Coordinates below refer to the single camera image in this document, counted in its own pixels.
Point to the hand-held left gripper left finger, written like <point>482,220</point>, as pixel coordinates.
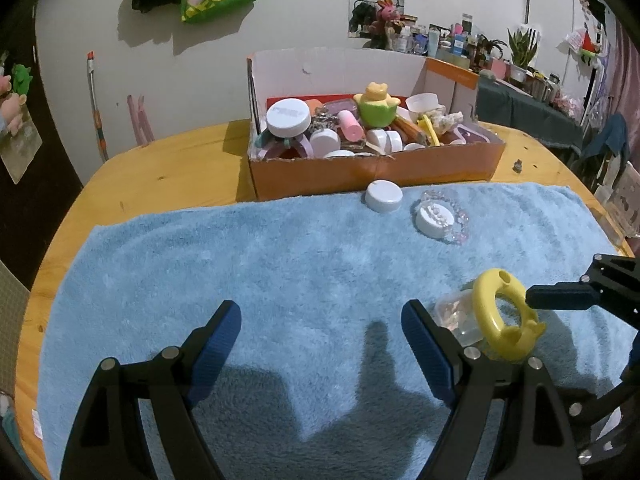
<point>215,355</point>

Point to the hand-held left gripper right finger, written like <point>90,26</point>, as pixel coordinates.
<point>425,355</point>

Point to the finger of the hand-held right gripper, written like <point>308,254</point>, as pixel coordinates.
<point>560,297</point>
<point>610,430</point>

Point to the orange and white cardboard box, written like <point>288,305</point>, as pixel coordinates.
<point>350,175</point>

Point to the large white lid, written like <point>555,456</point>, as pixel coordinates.
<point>287,117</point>

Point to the small clear plastic case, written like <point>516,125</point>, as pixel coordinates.
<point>452,315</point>

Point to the light blue towel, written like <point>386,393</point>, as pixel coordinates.
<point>250,260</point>

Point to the white round jar lid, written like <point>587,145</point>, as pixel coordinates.
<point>383,195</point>
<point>431,222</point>

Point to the blue garment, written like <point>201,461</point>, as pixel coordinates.
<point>612,140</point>

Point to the pink and white bag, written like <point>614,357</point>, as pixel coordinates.
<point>567,105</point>

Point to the dark green tablecloth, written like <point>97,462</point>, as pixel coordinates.
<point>515,110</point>

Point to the woven chair back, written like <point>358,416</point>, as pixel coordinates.
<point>10,310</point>

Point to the white fluffy scrunchie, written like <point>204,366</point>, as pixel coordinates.
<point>445,120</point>

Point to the glass jars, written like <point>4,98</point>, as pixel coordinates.
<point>540,86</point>

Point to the yellow plastic clip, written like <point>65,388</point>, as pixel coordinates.
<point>429,129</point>

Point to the orange carrot toy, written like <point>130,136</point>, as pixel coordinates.
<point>406,128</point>

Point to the pile of white caps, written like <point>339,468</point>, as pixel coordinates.
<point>325,140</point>

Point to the white plastic cup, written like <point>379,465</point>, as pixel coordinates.
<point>422,102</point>

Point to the pink tube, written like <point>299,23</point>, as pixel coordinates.
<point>350,126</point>

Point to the pink plastic hanger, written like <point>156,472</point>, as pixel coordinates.
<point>140,120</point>

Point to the pink curtain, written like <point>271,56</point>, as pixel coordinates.
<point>627,60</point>

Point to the yellow duck in green cup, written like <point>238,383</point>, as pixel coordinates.
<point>375,107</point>

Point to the potted green plant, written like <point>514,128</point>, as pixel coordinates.
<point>522,47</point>

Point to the hanging colourful toy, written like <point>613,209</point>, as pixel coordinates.
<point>582,45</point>

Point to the orange tube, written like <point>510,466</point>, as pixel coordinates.
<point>315,106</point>

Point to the orange striped stick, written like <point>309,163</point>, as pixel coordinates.
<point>95,105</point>

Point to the white refrigerator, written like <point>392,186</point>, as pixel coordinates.
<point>550,20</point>

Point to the clear plastic sleeve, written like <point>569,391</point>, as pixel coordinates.
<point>20,152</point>

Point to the row of cosmetic bottles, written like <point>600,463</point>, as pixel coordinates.
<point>435,40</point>

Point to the pink plush toy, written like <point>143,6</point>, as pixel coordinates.
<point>9,110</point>

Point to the pink rabbit plush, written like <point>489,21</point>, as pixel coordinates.
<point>389,12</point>

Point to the green frog plush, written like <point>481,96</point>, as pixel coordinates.
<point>20,77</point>

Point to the lilac plastic frame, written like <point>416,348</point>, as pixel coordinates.
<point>470,135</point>

